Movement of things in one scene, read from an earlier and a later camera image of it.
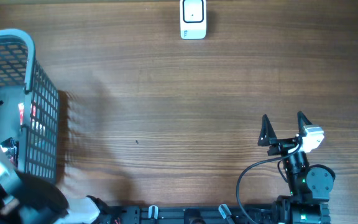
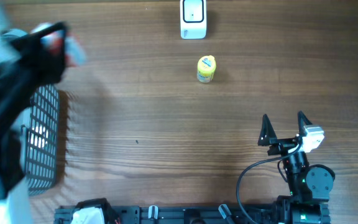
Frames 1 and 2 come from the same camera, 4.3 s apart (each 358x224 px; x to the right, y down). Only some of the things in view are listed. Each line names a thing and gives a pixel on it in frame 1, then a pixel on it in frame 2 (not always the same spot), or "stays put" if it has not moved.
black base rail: (188, 214) stays put
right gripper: (281, 145) stays put
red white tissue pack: (21, 106) → (62, 42)
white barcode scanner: (193, 19) stays put
